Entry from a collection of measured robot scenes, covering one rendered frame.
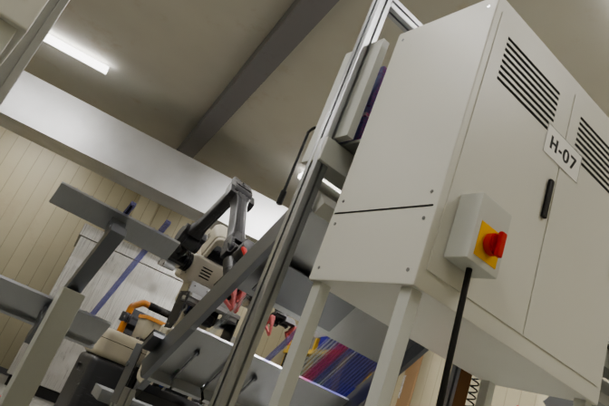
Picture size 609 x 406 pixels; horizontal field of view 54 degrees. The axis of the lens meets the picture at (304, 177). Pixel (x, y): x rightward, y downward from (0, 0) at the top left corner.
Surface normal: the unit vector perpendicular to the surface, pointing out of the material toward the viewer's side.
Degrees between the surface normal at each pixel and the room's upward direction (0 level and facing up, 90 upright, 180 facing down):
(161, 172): 90
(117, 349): 90
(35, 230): 90
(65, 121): 90
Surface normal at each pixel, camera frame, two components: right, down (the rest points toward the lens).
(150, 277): 0.40, -0.22
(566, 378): 0.60, -0.11
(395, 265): -0.72, -0.50
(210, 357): 0.20, 0.51
